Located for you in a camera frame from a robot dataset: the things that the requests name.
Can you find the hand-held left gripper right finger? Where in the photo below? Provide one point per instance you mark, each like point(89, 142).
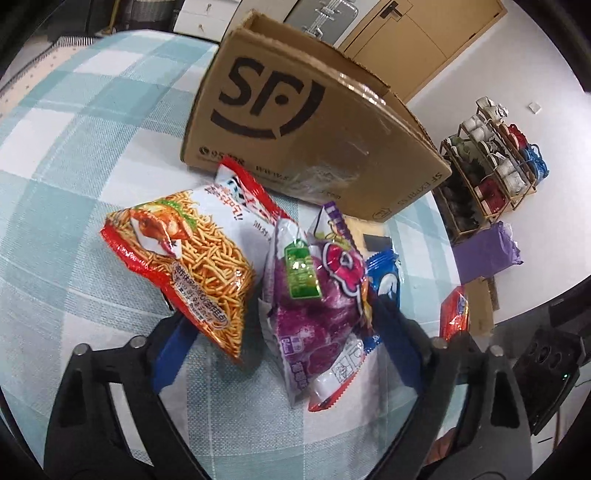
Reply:
point(392, 330)

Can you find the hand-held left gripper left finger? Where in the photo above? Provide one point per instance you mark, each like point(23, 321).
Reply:
point(168, 355)

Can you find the blue cookie packet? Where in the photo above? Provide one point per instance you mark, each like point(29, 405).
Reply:
point(383, 277)

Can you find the white red edged snack packet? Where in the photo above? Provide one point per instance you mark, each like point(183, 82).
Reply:
point(344, 364)

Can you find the red brown pie packet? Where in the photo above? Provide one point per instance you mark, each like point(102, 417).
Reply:
point(455, 314)

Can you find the purple candy packet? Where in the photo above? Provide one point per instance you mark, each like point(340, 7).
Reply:
point(314, 300)

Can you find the clear cracker pack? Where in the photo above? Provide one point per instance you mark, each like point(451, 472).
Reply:
point(376, 240)

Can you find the orange noodle snack packet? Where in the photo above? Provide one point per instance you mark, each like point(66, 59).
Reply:
point(198, 258)

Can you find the white flag print snack packet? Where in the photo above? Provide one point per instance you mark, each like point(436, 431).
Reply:
point(249, 203)

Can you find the brown cardboard box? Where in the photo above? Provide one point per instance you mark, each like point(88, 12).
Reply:
point(323, 138)

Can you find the purple bag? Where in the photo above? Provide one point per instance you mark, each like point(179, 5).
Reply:
point(485, 251)

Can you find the wooden shoe rack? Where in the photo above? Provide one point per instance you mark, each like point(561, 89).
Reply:
point(461, 221)

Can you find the rows of assorted shoes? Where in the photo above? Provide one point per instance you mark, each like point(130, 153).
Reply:
point(494, 166)

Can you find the wooden door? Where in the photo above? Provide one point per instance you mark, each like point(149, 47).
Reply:
point(438, 27)

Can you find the patterned floor rug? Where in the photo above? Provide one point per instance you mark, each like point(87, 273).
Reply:
point(32, 69)

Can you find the silver suitcase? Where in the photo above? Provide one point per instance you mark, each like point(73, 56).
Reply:
point(318, 14)

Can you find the white drawer unit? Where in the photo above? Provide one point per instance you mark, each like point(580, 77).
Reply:
point(207, 14)

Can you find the woven laundry basket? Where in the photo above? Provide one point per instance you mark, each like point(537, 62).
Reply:
point(147, 9)

